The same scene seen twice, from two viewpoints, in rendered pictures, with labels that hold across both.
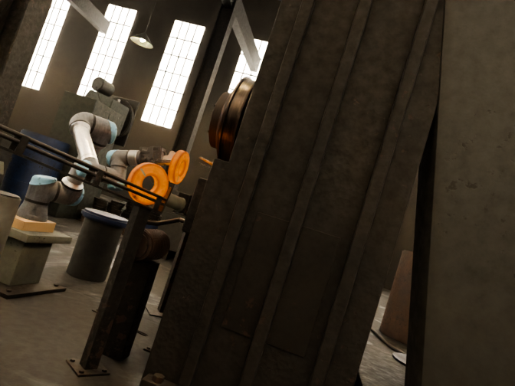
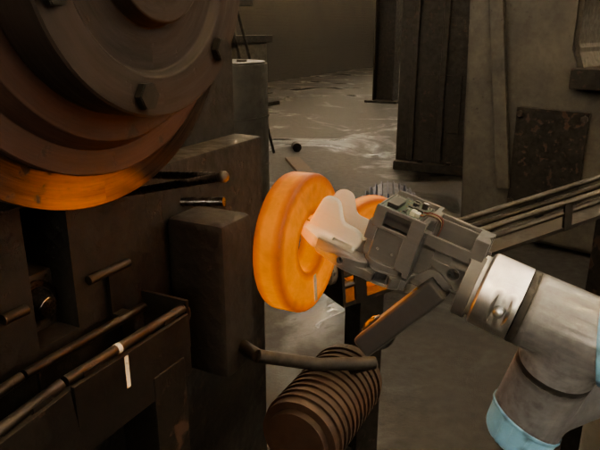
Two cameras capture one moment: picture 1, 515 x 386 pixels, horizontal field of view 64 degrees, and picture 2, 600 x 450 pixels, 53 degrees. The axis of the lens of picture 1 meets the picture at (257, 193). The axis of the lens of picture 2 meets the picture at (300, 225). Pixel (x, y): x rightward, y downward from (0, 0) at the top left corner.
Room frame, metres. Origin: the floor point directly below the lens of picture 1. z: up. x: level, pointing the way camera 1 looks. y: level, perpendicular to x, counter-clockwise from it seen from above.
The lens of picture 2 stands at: (2.51, 0.57, 1.05)
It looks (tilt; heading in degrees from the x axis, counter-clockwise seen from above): 18 degrees down; 197
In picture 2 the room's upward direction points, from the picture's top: straight up
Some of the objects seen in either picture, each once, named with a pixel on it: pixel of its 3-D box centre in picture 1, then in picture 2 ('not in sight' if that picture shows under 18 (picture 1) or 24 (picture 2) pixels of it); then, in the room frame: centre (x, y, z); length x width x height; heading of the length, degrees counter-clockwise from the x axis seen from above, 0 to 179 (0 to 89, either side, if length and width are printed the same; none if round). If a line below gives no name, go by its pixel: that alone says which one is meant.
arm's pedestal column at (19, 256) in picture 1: (17, 257); not in sight; (2.18, 1.09, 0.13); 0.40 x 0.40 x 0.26; 75
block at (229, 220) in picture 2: (203, 207); (211, 289); (1.75, 0.20, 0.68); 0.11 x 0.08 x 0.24; 80
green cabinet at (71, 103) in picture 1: (77, 158); not in sight; (5.32, 2.35, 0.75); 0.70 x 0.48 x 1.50; 170
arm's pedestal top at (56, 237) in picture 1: (27, 230); not in sight; (2.18, 1.09, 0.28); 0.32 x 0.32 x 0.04; 75
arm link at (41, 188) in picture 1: (42, 188); not in sight; (2.18, 1.09, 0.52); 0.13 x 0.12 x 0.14; 136
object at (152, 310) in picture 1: (181, 254); not in sight; (2.53, 0.33, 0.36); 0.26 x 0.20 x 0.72; 25
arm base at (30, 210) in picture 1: (34, 208); not in sight; (2.18, 1.09, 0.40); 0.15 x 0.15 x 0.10
